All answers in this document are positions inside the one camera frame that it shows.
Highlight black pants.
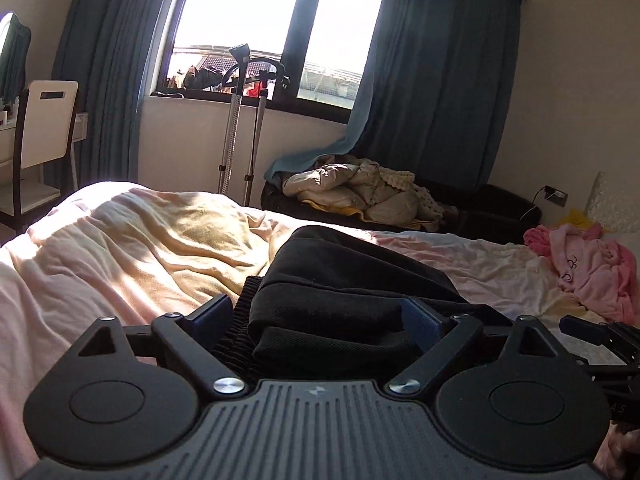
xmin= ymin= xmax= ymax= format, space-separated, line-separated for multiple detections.
xmin=210 ymin=225 xmax=515 ymax=377

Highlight white desk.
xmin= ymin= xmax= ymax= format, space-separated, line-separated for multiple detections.
xmin=0 ymin=109 xmax=90 ymax=213

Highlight white patterned pillow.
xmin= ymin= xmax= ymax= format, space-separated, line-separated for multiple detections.
xmin=584 ymin=171 xmax=640 ymax=234

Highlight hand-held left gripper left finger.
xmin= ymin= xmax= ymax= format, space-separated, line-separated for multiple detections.
xmin=74 ymin=294 xmax=248 ymax=397

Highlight pink fleece garment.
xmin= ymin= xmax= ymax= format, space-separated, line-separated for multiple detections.
xmin=523 ymin=222 xmax=640 ymax=327

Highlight yellow cloth item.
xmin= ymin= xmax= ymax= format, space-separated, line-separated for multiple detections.
xmin=557 ymin=208 xmax=594 ymax=229

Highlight pink and cream bed blanket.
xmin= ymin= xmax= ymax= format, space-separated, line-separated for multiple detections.
xmin=0 ymin=181 xmax=640 ymax=480

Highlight yellow cloth under jacket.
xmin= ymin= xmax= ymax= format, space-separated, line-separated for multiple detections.
xmin=299 ymin=200 xmax=367 ymax=222

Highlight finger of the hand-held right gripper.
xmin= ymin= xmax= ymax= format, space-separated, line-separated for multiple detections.
xmin=559 ymin=315 xmax=640 ymax=362

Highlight blue curtain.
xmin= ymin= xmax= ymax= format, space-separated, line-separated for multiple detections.
xmin=263 ymin=0 xmax=525 ymax=197
xmin=49 ymin=0 xmax=190 ymax=197

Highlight white charging cable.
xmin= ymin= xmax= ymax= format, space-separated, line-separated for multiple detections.
xmin=519 ymin=187 xmax=551 ymax=222

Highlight metal crutches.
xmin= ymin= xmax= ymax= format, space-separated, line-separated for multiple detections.
xmin=217 ymin=43 xmax=292 ymax=207

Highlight black sofa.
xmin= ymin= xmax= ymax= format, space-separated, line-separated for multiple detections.
xmin=260 ymin=177 xmax=544 ymax=237

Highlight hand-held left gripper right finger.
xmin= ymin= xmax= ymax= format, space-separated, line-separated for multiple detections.
xmin=385 ymin=296 xmax=565 ymax=397

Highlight beige down jacket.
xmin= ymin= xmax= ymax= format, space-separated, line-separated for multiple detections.
xmin=282 ymin=156 xmax=446 ymax=233

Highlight dark framed window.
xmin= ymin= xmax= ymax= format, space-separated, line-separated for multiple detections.
xmin=150 ymin=0 xmax=390 ymax=124

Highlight person's right hand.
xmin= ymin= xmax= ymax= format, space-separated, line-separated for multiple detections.
xmin=594 ymin=424 xmax=640 ymax=480

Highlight white chair with dark frame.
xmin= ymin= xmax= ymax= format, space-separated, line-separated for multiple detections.
xmin=0 ymin=80 xmax=81 ymax=235

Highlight cream bobble blanket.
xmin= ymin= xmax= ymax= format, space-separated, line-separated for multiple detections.
xmin=381 ymin=169 xmax=417 ymax=192

